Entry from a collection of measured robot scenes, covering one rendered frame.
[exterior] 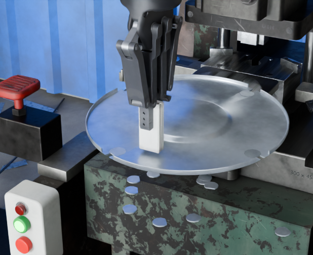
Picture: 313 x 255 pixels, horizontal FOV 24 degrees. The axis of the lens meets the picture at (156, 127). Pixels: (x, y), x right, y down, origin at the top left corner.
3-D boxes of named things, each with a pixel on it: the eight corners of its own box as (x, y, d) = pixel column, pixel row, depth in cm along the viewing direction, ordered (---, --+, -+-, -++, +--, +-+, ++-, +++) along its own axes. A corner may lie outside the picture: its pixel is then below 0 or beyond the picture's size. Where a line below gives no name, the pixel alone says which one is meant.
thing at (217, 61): (281, 105, 122) (284, 80, 120) (200, 88, 128) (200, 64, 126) (300, 86, 129) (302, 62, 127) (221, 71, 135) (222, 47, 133)
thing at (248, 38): (261, 46, 122) (263, 25, 120) (235, 41, 124) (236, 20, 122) (268, 40, 124) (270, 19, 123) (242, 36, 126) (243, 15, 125)
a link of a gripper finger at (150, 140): (161, 103, 94) (158, 105, 94) (161, 151, 97) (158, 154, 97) (141, 98, 96) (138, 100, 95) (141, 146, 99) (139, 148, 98)
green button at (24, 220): (27, 236, 118) (25, 221, 117) (13, 230, 119) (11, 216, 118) (31, 231, 119) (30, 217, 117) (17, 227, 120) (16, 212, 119)
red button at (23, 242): (29, 256, 120) (27, 242, 118) (15, 251, 121) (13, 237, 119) (33, 252, 120) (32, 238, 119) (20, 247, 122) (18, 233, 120)
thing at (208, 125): (46, 119, 107) (45, 115, 107) (190, 63, 124) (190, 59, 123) (181, 203, 88) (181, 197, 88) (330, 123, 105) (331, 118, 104)
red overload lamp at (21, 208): (25, 219, 117) (24, 206, 116) (13, 215, 118) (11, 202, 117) (29, 216, 117) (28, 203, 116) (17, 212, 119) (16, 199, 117)
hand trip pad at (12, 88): (22, 135, 123) (17, 93, 120) (-7, 127, 126) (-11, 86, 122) (46, 119, 129) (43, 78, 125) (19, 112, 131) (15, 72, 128)
